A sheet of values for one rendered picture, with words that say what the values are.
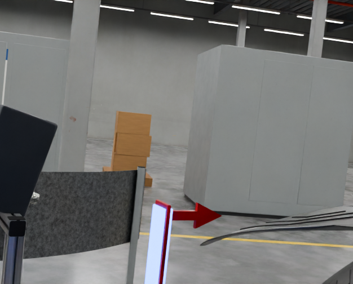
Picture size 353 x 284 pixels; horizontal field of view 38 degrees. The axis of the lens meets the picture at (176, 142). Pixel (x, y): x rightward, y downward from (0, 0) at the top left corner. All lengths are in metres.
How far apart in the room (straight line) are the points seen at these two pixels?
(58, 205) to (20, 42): 4.40
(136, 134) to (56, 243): 6.32
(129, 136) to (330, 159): 3.34
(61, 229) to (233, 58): 4.76
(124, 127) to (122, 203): 5.99
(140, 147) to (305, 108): 3.00
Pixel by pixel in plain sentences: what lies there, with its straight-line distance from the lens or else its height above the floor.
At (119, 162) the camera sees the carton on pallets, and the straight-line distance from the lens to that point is 8.76.
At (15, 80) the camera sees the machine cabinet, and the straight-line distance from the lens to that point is 6.66.
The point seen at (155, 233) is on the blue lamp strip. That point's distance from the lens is 0.46.
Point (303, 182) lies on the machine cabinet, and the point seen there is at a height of 0.53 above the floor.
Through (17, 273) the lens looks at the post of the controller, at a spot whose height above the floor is 0.96.
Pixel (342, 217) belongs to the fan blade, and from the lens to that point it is 0.58.
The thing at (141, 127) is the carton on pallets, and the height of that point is 1.00.
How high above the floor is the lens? 1.27
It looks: 3 degrees down
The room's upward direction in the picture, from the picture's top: 6 degrees clockwise
